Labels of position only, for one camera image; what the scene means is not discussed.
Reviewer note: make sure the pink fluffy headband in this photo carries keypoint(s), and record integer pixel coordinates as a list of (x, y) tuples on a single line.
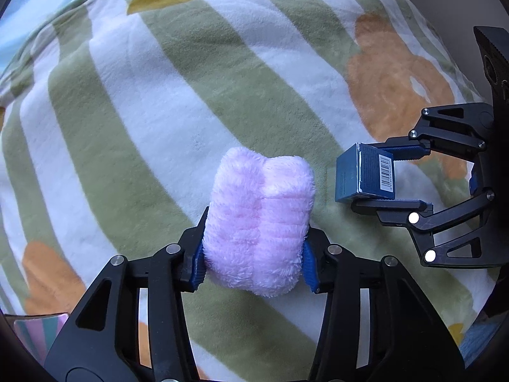
[(257, 221)]

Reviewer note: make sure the striped floral blanket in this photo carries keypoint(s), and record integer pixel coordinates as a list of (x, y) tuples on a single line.
[(116, 114)]

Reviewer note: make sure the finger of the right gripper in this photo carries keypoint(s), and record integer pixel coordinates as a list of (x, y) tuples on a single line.
[(484, 247), (458, 130)]

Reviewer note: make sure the cardboard box with pink lining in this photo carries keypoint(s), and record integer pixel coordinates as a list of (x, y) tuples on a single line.
[(37, 332)]

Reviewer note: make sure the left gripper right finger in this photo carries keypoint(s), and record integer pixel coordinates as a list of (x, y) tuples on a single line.
[(378, 324)]

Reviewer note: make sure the small blue box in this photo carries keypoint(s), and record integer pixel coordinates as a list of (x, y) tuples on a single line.
[(364, 171)]

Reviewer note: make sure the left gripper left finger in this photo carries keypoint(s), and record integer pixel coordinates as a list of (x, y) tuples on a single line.
[(130, 323)]

